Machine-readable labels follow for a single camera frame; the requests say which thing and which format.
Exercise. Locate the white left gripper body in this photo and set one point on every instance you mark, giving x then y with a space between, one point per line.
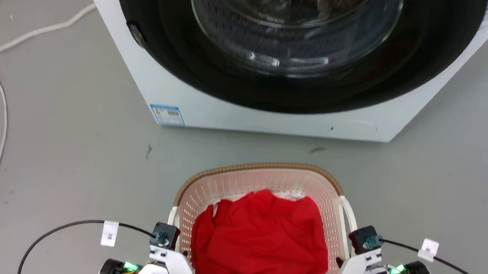
176 265

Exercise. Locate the beige perforated laundry basket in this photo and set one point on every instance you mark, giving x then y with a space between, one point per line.
241 182

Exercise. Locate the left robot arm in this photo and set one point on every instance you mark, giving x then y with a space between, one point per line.
136 273

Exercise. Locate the red garment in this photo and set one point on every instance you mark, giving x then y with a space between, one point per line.
259 242

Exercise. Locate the white garment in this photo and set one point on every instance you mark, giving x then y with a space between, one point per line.
291 195

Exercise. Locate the blue energy label sticker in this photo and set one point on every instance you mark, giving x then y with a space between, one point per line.
167 115

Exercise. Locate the white washing machine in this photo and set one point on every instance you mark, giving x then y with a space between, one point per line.
270 122

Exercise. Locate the black round washer door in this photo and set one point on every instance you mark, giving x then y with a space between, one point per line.
177 62

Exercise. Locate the glass door window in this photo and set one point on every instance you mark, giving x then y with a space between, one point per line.
295 43

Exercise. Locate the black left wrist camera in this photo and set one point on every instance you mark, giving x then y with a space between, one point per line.
166 235

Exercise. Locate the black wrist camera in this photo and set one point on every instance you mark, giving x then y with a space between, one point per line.
166 235
364 239

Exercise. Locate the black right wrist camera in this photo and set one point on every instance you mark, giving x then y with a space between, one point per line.
364 239

